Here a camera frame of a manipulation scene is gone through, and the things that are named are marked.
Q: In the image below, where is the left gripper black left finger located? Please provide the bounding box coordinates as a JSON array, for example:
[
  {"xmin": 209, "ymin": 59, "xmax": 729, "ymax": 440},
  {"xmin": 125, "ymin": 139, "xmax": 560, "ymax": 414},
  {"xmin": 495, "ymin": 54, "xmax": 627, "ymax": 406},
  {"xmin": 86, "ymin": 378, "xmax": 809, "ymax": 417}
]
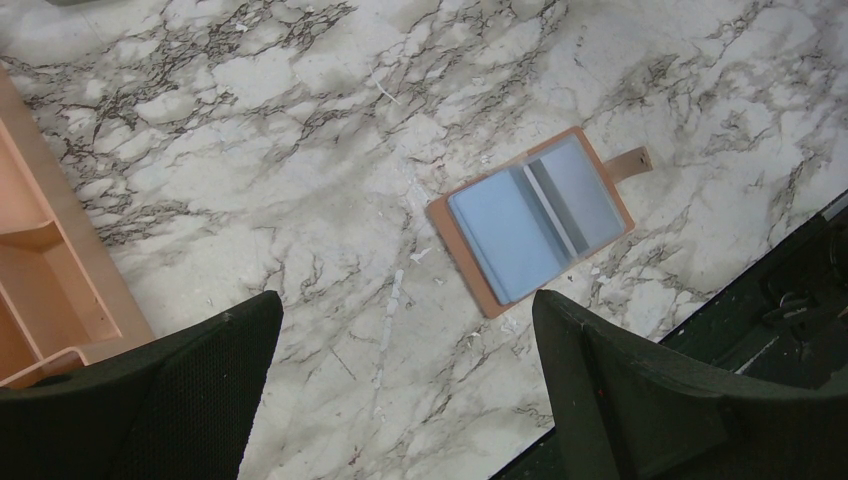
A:
[{"xmin": 1, "ymin": 291, "xmax": 284, "ymax": 479}]

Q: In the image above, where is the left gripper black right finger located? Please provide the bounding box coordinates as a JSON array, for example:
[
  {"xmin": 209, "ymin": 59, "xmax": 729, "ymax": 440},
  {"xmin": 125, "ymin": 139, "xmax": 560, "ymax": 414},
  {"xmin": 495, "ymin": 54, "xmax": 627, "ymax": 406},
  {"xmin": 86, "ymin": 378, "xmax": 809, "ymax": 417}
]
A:
[{"xmin": 532, "ymin": 290, "xmax": 847, "ymax": 479}]

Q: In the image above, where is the tan leather card holder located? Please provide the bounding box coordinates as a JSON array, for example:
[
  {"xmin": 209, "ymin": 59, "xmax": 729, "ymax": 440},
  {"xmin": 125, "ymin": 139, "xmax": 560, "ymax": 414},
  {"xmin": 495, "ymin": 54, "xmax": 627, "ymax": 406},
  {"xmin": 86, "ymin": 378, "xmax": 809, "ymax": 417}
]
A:
[{"xmin": 427, "ymin": 127, "xmax": 653, "ymax": 319}]

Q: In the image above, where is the orange plastic file rack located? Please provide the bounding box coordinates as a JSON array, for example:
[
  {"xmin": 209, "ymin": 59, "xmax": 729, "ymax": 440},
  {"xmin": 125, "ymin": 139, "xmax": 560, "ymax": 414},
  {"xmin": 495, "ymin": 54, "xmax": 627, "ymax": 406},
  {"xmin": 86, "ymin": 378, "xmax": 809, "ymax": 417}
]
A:
[{"xmin": 1, "ymin": 72, "xmax": 154, "ymax": 388}]

